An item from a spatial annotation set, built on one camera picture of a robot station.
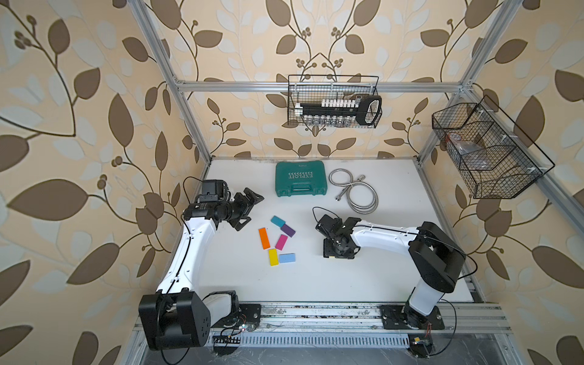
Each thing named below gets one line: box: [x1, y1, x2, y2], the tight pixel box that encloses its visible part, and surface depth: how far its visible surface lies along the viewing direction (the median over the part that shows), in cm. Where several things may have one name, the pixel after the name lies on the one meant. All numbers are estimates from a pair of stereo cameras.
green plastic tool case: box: [275, 160, 328, 198], surface depth 110 cm
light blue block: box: [279, 253, 296, 264], surface depth 90 cm
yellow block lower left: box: [268, 248, 280, 267], surface depth 89 cm
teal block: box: [269, 215, 286, 228], surface depth 100 cm
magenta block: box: [275, 234, 289, 251], surface depth 93 cm
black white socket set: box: [294, 95, 383, 127], surface depth 86 cm
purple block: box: [279, 223, 296, 239], surface depth 96 cm
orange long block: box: [257, 227, 271, 250], surface depth 93 cm
